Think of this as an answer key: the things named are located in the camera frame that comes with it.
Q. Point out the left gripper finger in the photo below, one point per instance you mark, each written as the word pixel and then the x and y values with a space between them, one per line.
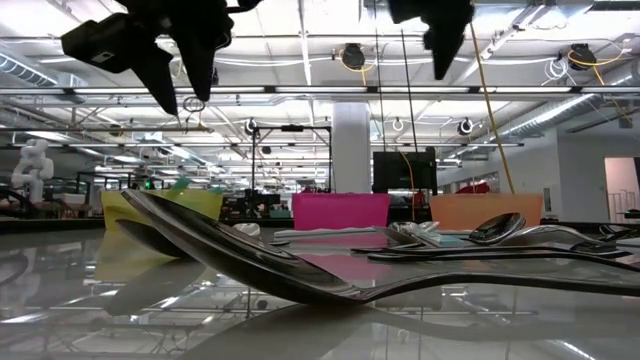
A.
pixel 157 75
pixel 200 55

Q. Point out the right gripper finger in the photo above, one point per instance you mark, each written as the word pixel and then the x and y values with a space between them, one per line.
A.
pixel 447 45

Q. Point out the black monitor screen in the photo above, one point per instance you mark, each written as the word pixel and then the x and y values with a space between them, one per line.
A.
pixel 395 170

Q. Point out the yellow plastic bin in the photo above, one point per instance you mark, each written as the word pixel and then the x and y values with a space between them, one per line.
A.
pixel 205 202

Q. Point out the white round pillar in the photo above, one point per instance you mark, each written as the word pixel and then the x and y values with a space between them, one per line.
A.
pixel 351 150

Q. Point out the red machine cover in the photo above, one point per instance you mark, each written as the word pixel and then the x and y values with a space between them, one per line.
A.
pixel 475 189

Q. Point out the black bench machine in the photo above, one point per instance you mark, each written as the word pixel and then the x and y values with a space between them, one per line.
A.
pixel 255 199

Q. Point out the cluttered workbench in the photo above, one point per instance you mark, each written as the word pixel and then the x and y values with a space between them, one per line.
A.
pixel 65 200

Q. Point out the orange plastic bin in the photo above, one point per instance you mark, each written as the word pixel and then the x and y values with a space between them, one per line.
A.
pixel 480 207

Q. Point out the pink plastic bin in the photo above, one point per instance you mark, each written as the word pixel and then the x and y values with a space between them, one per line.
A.
pixel 340 210

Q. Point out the silver ventilation duct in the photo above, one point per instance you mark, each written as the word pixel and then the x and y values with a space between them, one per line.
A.
pixel 560 112
pixel 30 75

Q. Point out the black metal gantry frame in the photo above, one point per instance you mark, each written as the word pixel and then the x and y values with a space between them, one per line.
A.
pixel 292 128

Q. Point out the white wall box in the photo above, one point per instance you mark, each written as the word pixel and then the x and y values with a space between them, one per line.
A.
pixel 550 200

